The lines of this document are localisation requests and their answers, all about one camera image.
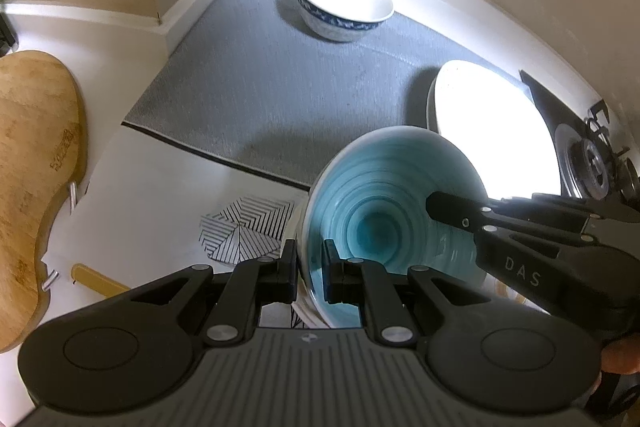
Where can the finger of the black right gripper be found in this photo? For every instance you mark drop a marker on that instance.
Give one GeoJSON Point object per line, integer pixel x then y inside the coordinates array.
{"type": "Point", "coordinates": [460, 214]}

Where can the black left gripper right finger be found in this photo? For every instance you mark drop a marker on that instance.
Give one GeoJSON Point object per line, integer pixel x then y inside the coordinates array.
{"type": "Point", "coordinates": [366, 285]}

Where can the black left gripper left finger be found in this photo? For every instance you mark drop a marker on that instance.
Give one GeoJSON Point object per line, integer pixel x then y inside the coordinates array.
{"type": "Point", "coordinates": [242, 293]}

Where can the blue spiral ceramic bowl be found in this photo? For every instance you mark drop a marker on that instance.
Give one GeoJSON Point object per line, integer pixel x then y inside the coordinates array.
{"type": "Point", "coordinates": [370, 201]}

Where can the blue patterned white bowl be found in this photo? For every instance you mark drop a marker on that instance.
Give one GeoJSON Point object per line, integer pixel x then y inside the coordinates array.
{"type": "Point", "coordinates": [345, 20]}

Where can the right hand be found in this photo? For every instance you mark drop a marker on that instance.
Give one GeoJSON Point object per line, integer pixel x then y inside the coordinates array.
{"type": "Point", "coordinates": [622, 357]}

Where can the white plate under bowl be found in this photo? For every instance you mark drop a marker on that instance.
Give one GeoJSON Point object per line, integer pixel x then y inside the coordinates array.
{"type": "Point", "coordinates": [303, 306]}

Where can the white plate stack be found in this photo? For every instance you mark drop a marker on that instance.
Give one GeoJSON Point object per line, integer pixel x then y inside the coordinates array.
{"type": "Point", "coordinates": [496, 125]}

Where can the gas stove burner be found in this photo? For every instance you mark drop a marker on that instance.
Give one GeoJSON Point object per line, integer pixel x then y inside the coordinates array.
{"type": "Point", "coordinates": [590, 167]}

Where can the white patterned cloth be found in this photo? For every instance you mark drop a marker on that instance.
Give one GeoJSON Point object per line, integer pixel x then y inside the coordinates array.
{"type": "Point", "coordinates": [139, 216]}

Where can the yellow rectangular lid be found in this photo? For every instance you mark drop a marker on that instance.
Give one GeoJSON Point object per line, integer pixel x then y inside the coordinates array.
{"type": "Point", "coordinates": [96, 281]}

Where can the grey drying mat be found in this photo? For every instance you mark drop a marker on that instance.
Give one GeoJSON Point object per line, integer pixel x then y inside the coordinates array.
{"type": "Point", "coordinates": [251, 86]}

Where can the wooden cutting board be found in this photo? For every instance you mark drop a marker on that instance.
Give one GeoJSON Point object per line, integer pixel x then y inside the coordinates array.
{"type": "Point", "coordinates": [44, 149]}

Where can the black wire shelf rack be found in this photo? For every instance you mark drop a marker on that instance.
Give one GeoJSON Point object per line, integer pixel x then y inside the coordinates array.
{"type": "Point", "coordinates": [8, 35]}

